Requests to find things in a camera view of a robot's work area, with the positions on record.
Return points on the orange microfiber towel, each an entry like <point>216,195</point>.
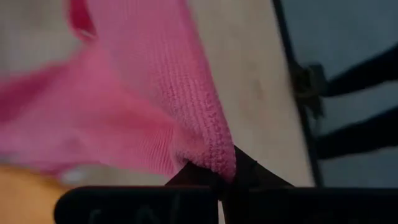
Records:
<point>25,199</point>

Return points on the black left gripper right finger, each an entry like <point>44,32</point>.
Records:
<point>255,177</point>

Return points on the pink microfiber towel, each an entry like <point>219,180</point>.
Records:
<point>140,93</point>

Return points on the person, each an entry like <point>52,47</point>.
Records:
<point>357,137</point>

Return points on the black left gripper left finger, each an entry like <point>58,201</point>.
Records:
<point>192,174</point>

